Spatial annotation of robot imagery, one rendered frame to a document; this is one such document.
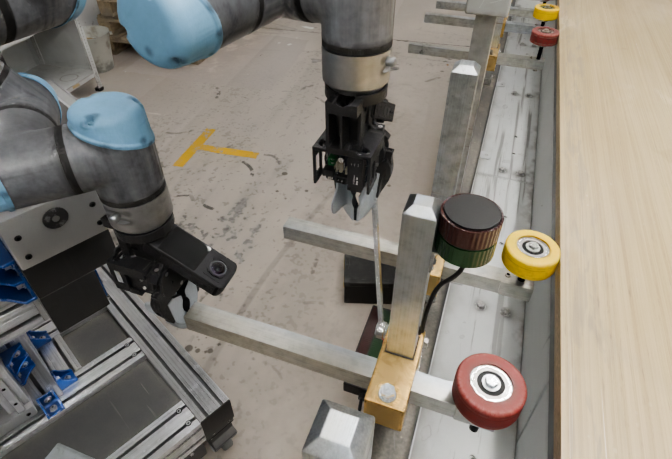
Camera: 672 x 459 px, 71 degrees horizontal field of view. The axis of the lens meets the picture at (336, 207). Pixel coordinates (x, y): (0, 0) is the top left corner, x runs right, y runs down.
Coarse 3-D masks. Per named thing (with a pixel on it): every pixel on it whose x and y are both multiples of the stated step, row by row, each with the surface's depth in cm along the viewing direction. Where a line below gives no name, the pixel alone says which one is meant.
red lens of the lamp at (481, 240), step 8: (440, 216) 46; (440, 224) 46; (448, 224) 45; (440, 232) 47; (448, 232) 45; (456, 232) 44; (464, 232) 44; (472, 232) 44; (480, 232) 44; (488, 232) 44; (496, 232) 44; (448, 240) 46; (456, 240) 45; (464, 240) 44; (472, 240) 44; (480, 240) 44; (488, 240) 44; (496, 240) 45; (464, 248) 45; (472, 248) 45; (480, 248) 45
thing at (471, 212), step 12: (456, 204) 47; (468, 204) 47; (480, 204) 47; (492, 204) 47; (456, 216) 45; (468, 216) 45; (480, 216) 45; (492, 216) 45; (468, 228) 44; (480, 228) 44; (432, 252) 49; (432, 264) 50; (456, 276) 51; (432, 300) 56
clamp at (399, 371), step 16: (384, 352) 61; (416, 352) 61; (384, 368) 60; (400, 368) 60; (416, 368) 61; (400, 384) 58; (368, 400) 57; (400, 400) 56; (384, 416) 57; (400, 416) 56
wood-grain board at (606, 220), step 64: (576, 0) 170; (640, 0) 170; (576, 64) 126; (640, 64) 126; (576, 128) 100; (640, 128) 100; (576, 192) 83; (640, 192) 83; (576, 256) 71; (640, 256) 71; (576, 320) 62; (640, 320) 62; (576, 384) 55; (640, 384) 55; (576, 448) 49; (640, 448) 49
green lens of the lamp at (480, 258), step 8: (440, 240) 47; (440, 248) 47; (448, 248) 46; (456, 248) 46; (488, 248) 46; (440, 256) 48; (448, 256) 47; (456, 256) 46; (464, 256) 46; (472, 256) 45; (480, 256) 46; (488, 256) 46; (456, 264) 47; (464, 264) 46; (472, 264) 46; (480, 264) 46
